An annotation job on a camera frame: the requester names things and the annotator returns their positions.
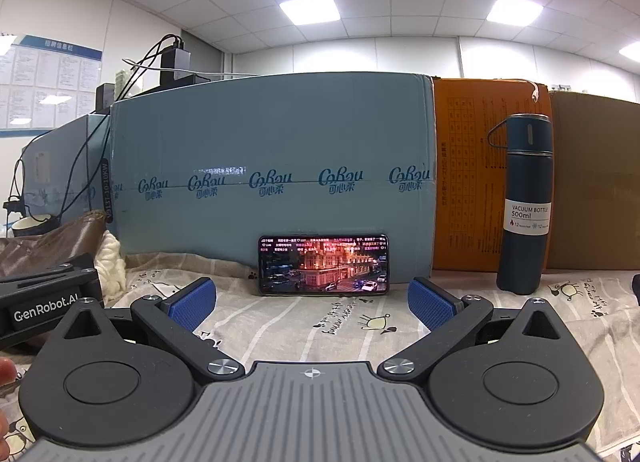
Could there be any black power adapter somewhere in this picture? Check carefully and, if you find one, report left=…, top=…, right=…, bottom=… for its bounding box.
left=160, top=39, right=193, bottom=75

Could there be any printed beige bed sheet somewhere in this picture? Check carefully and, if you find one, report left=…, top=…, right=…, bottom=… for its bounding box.
left=0, top=252, right=640, bottom=462

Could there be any blue framed wall notice board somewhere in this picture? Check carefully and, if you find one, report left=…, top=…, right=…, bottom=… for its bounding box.
left=0, top=33, right=103, bottom=131

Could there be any person's left hand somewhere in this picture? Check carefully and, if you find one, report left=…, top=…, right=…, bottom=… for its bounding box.
left=0, top=356, right=20, bottom=450

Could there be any small black box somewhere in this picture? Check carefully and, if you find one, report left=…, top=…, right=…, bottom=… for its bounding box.
left=95, top=83, right=117, bottom=110

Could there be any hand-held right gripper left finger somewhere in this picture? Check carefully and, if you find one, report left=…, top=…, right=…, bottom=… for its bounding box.
left=50, top=278, right=247, bottom=387

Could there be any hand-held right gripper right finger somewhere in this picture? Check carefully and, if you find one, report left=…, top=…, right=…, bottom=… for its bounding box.
left=376, top=277, right=577, bottom=387

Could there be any large blue cardboard box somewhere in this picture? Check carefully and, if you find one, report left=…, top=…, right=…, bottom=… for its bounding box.
left=107, top=72, right=436, bottom=281

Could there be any long black cable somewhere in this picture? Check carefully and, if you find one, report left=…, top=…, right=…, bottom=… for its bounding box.
left=14, top=106, right=112, bottom=223

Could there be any black flat device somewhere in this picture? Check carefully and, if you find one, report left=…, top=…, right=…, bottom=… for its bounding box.
left=132, top=72, right=213, bottom=95

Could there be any black smartphone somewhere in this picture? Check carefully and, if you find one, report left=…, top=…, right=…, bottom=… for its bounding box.
left=257, top=234, right=390, bottom=297

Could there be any dark blue vacuum bottle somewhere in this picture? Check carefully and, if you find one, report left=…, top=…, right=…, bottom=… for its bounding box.
left=487, top=112, right=553, bottom=295

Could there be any black mug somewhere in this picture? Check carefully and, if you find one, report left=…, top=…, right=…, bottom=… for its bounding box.
left=10, top=214, right=55, bottom=243

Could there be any brown cardboard box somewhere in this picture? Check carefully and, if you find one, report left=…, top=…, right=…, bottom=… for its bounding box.
left=547, top=89, right=640, bottom=273

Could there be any brown leather jacket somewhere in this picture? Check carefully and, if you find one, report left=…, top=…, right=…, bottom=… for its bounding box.
left=0, top=209, right=108, bottom=279

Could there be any orange cardboard box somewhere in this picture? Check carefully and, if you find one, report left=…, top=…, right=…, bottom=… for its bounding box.
left=430, top=76, right=553, bottom=273

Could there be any small grey-blue cardboard box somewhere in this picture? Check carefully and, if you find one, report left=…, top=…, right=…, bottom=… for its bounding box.
left=22, top=112, right=113, bottom=227

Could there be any black cable bundle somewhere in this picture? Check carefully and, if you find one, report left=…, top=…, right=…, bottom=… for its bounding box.
left=127, top=34, right=181, bottom=93

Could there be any white knitted sweater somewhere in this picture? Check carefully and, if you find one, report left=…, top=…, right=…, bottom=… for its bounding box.
left=97, top=231, right=127, bottom=305

